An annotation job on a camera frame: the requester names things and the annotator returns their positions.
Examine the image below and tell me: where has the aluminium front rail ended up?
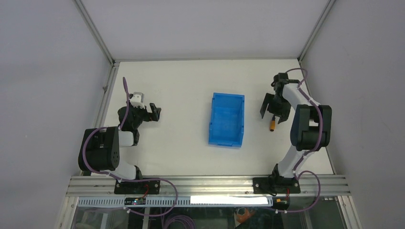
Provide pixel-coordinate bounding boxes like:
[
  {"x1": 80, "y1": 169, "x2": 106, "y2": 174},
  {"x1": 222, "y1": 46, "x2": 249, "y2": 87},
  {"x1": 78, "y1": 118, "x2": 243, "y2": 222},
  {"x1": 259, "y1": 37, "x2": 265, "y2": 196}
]
[{"x1": 66, "y1": 175, "x2": 351, "y2": 197}]

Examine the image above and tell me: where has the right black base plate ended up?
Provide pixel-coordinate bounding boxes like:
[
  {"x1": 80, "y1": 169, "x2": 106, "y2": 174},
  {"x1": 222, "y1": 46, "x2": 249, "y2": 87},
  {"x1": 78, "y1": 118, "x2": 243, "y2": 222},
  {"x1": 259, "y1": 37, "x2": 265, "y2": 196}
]
[{"x1": 253, "y1": 176, "x2": 301, "y2": 196}]

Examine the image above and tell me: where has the right aluminium frame post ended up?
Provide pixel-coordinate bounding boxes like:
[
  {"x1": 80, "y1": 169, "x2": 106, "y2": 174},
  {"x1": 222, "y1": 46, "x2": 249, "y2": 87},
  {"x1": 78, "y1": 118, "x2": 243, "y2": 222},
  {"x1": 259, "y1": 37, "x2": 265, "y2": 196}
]
[{"x1": 298, "y1": 0, "x2": 336, "y2": 64}]

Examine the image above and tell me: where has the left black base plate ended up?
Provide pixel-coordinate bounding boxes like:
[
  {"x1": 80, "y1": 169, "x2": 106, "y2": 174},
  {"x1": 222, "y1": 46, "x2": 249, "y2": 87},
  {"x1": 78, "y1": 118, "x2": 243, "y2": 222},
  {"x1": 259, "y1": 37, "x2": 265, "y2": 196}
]
[{"x1": 114, "y1": 180, "x2": 160, "y2": 195}]

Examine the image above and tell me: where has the blue plastic bin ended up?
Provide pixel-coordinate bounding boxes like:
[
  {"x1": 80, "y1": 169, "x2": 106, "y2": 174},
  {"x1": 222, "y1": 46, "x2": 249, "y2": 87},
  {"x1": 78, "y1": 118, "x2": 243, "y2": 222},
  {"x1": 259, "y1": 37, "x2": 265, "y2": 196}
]
[{"x1": 208, "y1": 93, "x2": 245, "y2": 148}]

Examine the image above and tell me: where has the orange object below table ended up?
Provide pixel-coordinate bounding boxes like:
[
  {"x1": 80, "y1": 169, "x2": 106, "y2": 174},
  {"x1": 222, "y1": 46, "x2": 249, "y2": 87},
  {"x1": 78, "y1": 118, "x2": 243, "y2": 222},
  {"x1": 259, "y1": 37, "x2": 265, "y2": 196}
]
[{"x1": 234, "y1": 208, "x2": 256, "y2": 224}]

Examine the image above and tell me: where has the white slotted cable duct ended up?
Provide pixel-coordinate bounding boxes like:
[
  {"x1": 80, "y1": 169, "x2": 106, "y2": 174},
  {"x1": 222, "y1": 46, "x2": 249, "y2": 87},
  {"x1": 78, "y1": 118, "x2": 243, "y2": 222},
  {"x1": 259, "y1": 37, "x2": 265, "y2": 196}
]
[{"x1": 78, "y1": 196, "x2": 273, "y2": 208}]

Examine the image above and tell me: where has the small black circuit board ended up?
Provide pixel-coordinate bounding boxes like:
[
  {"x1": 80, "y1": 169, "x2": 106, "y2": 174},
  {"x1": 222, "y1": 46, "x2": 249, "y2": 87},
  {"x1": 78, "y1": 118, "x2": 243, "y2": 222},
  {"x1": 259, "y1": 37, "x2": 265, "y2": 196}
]
[{"x1": 124, "y1": 198, "x2": 146, "y2": 206}]

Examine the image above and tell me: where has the aluminium frame post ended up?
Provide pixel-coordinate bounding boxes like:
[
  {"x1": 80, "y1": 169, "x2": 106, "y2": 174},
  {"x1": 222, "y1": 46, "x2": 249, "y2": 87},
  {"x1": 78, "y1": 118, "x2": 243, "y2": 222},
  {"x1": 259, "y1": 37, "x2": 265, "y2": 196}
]
[
  {"x1": 298, "y1": 0, "x2": 336, "y2": 64},
  {"x1": 73, "y1": 0, "x2": 115, "y2": 66}
]

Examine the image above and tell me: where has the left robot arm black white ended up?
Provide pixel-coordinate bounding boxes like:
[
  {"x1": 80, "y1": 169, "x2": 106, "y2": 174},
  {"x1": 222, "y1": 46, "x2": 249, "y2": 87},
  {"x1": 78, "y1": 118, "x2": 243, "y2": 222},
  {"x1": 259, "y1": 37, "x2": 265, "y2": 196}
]
[{"x1": 78, "y1": 103, "x2": 161, "y2": 194}]

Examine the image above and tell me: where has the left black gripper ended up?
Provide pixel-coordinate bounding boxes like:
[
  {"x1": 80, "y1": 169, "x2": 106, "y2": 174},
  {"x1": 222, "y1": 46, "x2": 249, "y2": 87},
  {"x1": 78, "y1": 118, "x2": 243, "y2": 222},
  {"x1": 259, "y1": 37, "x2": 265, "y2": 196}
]
[{"x1": 127, "y1": 100, "x2": 160, "y2": 129}]

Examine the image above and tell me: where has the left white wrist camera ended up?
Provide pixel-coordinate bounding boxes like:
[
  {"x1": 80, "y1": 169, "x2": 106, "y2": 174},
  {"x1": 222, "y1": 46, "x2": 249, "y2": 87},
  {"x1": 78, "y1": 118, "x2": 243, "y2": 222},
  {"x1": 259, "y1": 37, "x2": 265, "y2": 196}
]
[{"x1": 129, "y1": 92, "x2": 145, "y2": 109}]

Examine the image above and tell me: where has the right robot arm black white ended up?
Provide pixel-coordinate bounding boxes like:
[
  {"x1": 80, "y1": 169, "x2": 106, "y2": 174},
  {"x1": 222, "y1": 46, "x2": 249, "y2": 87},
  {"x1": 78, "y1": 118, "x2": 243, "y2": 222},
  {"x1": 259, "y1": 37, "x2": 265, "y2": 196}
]
[{"x1": 260, "y1": 73, "x2": 332, "y2": 193}]

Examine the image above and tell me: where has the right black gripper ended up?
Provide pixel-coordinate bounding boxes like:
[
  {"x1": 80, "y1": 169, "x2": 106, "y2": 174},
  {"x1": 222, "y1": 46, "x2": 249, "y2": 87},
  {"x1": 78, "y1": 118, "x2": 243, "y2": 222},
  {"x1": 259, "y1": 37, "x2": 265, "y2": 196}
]
[{"x1": 261, "y1": 93, "x2": 292, "y2": 123}]

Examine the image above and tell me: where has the left aluminium frame post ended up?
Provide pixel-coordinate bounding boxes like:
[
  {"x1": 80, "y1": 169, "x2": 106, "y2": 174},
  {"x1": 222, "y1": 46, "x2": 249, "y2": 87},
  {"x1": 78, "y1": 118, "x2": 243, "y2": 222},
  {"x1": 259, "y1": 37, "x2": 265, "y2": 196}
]
[{"x1": 73, "y1": 0, "x2": 115, "y2": 66}]

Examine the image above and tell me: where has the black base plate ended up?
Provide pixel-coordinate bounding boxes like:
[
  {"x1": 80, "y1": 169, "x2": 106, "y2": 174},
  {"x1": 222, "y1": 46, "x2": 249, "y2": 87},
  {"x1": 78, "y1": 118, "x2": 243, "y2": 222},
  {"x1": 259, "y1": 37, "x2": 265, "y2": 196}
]
[
  {"x1": 114, "y1": 180, "x2": 160, "y2": 195},
  {"x1": 253, "y1": 176, "x2": 301, "y2": 196}
]

